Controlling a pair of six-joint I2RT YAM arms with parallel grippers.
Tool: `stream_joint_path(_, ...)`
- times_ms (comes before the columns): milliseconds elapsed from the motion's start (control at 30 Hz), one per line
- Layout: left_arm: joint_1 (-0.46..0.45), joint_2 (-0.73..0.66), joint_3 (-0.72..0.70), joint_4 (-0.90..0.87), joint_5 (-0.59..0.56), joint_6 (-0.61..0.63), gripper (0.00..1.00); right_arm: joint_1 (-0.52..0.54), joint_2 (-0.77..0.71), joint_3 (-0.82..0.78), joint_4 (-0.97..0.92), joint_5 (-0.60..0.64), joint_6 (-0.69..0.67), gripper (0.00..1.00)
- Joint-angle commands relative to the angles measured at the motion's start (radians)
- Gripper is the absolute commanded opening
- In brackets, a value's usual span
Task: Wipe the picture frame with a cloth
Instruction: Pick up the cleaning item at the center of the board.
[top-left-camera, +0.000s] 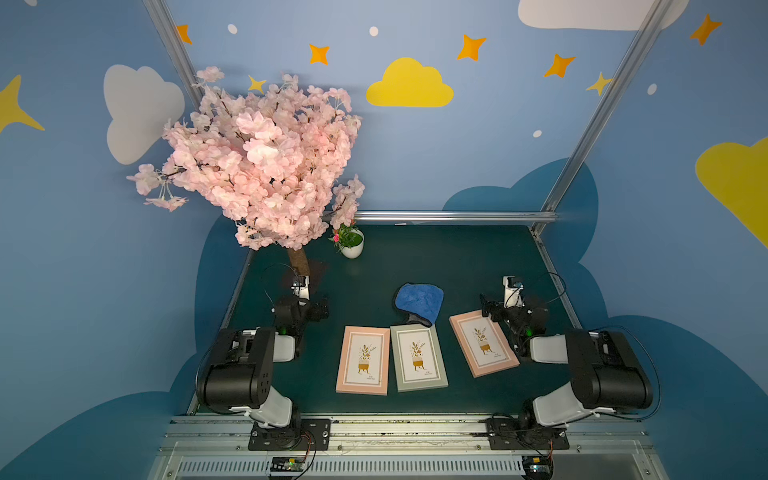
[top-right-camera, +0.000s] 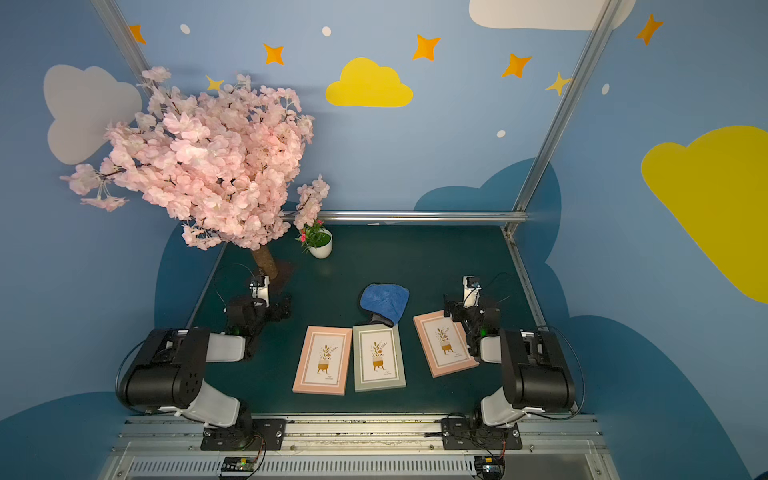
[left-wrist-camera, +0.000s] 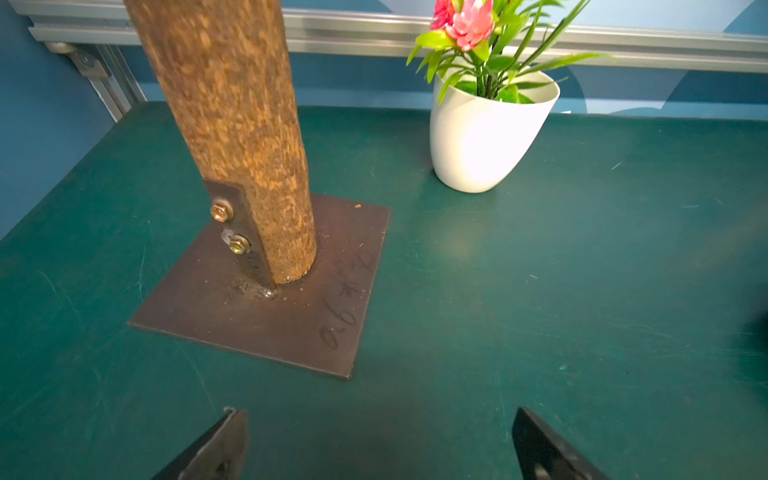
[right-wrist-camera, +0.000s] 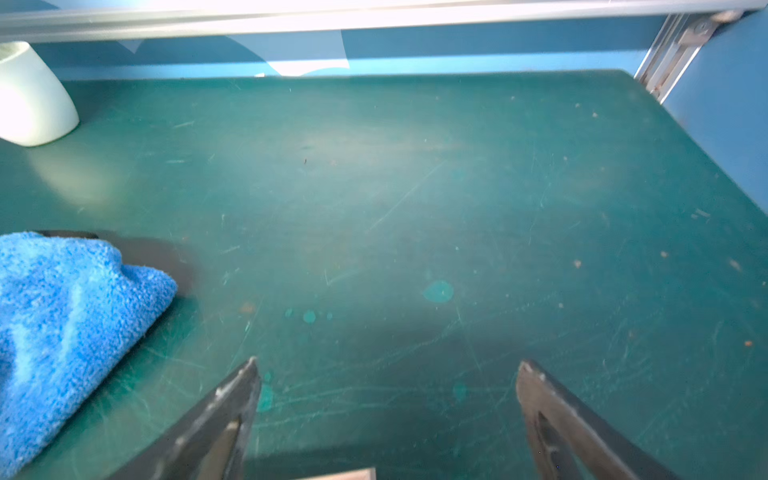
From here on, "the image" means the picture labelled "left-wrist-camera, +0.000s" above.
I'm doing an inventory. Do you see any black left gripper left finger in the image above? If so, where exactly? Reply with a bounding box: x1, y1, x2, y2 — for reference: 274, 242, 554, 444
153, 408, 249, 480

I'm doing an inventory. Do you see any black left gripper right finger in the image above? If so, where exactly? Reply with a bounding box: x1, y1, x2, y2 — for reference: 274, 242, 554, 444
511, 407, 609, 480

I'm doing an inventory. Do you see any pink blossom artificial tree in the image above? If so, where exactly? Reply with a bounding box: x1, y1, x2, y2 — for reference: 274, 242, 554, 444
126, 1, 391, 379

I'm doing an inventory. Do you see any white pot with plant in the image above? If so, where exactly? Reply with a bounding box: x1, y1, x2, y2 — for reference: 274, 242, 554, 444
409, 1, 597, 193

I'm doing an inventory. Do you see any aluminium frame rail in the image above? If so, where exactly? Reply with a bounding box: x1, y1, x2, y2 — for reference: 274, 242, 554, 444
11, 1, 767, 119

